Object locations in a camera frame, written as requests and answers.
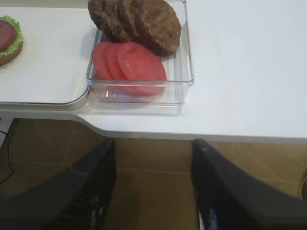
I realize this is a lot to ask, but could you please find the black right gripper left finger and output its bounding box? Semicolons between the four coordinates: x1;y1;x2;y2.
0;139;116;230

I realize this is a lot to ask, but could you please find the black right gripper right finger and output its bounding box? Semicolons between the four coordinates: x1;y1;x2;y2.
191;139;307;230

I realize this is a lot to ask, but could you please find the brown meat patty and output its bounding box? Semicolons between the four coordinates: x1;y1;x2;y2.
88;0;103;30
135;0;181;57
103;0;131;43
118;0;144;45

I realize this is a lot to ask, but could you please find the green lettuce leaf on bun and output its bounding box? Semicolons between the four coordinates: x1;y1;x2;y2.
0;15;24;57

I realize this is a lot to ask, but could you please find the white serving tray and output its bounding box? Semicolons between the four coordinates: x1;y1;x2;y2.
0;6;98;105

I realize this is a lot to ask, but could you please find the clear patty and tomato container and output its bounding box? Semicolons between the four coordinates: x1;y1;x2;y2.
86;0;194;104

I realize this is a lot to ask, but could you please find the bottom burger bun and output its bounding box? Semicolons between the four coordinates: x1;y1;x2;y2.
0;42;23;66

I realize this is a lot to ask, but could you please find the red tomato slice on burger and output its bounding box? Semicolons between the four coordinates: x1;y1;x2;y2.
0;20;17;51

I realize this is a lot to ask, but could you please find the black cable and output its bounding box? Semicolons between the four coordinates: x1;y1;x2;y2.
0;130;15;186

